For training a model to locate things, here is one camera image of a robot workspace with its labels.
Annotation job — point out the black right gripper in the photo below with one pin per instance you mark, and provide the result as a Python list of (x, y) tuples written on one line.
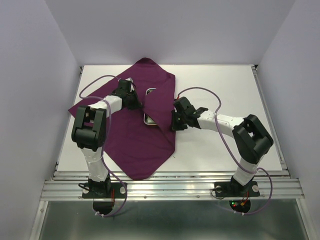
[(174, 126)]

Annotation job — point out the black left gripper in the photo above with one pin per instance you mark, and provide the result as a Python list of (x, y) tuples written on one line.
[(136, 105)]

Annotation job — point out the steel instrument tray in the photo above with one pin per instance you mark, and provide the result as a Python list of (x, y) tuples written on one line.
[(147, 119)]

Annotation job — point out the purple cloth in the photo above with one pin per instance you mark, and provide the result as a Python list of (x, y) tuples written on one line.
[(140, 149)]

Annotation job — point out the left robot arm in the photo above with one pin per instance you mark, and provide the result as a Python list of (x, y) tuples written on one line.
[(92, 124)]

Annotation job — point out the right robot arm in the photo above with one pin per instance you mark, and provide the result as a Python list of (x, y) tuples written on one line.
[(252, 139)]

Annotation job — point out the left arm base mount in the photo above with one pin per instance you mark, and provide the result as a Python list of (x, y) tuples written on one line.
[(108, 198)]

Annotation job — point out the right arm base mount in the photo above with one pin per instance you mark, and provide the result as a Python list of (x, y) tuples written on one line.
[(240, 194)]

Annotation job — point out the aluminium front rail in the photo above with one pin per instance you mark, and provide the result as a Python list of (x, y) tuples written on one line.
[(170, 186)]

